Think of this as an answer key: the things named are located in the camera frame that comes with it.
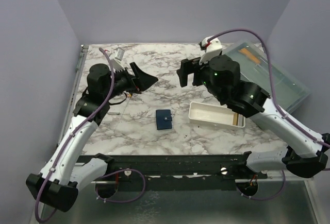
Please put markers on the white plastic tray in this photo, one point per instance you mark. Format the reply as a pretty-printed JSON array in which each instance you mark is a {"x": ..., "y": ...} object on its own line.
[{"x": 214, "y": 115}]

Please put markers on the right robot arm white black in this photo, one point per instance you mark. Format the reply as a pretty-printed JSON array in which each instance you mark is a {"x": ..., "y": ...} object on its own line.
[{"x": 304, "y": 155}]

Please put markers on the yellow black handled screwdriver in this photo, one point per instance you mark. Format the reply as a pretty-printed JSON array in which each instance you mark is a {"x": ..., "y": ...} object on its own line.
[{"x": 129, "y": 97}]

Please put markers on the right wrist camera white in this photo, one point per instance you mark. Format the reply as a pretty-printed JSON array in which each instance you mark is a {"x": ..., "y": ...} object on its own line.
[{"x": 211, "y": 49}]

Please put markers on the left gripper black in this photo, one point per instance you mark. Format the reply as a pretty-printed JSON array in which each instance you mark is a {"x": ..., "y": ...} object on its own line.
[{"x": 143, "y": 81}]

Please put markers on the blue leather card holder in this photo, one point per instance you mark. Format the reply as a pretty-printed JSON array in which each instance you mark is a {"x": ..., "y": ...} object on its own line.
[{"x": 163, "y": 119}]

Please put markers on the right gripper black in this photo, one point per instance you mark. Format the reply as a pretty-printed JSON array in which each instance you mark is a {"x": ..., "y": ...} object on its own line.
[{"x": 187, "y": 66}]

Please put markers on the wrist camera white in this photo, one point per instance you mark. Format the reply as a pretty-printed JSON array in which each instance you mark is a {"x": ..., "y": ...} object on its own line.
[
  {"x": 211, "y": 49},
  {"x": 116, "y": 59}
]

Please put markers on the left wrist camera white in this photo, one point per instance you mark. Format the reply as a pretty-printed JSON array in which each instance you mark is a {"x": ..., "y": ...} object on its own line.
[{"x": 116, "y": 59}]

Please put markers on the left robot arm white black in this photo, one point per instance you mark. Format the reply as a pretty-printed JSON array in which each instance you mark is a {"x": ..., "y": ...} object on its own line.
[{"x": 55, "y": 185}]

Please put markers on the black mounting rail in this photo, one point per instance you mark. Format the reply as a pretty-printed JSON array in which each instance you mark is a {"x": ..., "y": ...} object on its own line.
[{"x": 177, "y": 173}]

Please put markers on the gold striped card in tray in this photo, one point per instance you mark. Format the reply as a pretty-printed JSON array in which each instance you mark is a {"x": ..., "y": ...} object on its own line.
[{"x": 235, "y": 119}]

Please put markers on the orange item inside box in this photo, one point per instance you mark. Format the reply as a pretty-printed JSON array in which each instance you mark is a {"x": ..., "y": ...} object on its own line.
[{"x": 249, "y": 55}]

